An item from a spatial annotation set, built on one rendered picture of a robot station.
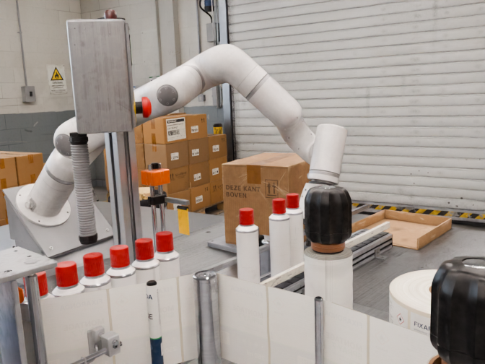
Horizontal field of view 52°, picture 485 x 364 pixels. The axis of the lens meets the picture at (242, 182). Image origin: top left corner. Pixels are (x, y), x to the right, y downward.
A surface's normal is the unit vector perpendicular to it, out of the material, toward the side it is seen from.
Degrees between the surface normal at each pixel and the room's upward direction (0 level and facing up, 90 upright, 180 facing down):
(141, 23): 90
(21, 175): 90
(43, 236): 45
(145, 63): 90
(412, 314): 90
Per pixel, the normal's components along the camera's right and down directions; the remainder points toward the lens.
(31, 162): 0.86, 0.05
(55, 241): 0.56, -0.66
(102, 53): 0.23, 0.16
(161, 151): -0.49, 0.16
